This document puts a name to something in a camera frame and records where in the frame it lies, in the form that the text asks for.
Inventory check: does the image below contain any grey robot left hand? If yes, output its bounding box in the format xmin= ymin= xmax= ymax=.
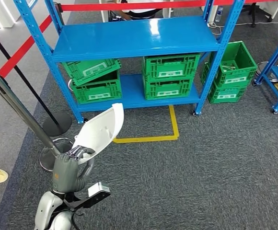
xmin=52 ymin=145 xmax=95 ymax=194

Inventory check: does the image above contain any white curved plastic part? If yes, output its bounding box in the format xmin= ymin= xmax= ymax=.
xmin=72 ymin=103 xmax=125 ymax=165

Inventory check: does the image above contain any white office desk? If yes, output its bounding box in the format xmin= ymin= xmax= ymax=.
xmin=99 ymin=0 xmax=174 ymax=23

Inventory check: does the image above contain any black chrome swivel stool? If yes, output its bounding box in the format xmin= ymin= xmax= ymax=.
xmin=131 ymin=11 xmax=164 ymax=20

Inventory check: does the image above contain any white desk panel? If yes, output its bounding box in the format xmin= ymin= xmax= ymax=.
xmin=202 ymin=0 xmax=219 ymax=24

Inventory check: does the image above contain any clear water bottle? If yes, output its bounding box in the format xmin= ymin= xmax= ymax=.
xmin=214 ymin=6 xmax=224 ymax=23

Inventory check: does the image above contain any chrome round base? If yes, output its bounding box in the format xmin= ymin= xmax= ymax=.
xmin=256 ymin=61 xmax=278 ymax=83

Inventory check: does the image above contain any black office chair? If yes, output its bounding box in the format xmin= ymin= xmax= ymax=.
xmin=241 ymin=1 xmax=273 ymax=28

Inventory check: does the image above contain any robot left wrist camera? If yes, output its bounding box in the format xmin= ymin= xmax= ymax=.
xmin=68 ymin=182 xmax=112 ymax=210

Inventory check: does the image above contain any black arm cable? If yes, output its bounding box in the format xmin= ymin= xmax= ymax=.
xmin=70 ymin=211 xmax=82 ymax=230

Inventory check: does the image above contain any grey stanchion post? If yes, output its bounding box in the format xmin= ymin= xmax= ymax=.
xmin=0 ymin=73 xmax=73 ymax=172

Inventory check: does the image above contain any black cable bundle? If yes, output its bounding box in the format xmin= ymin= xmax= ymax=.
xmin=109 ymin=11 xmax=126 ymax=22

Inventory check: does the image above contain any white cable bundle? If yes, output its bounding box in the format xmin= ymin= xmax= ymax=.
xmin=221 ymin=63 xmax=236 ymax=72

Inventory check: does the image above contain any white floor cable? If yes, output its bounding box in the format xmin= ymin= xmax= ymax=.
xmin=207 ymin=20 xmax=278 ymax=35

